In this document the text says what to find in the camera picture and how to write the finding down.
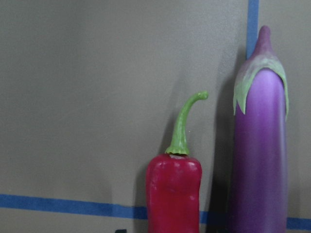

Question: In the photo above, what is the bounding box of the red chili pepper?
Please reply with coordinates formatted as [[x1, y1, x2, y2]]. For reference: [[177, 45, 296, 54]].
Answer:
[[145, 91, 208, 233]]

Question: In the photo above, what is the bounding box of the purple eggplant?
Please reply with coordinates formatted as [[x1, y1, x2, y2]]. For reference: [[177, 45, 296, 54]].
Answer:
[[228, 26, 289, 233]]

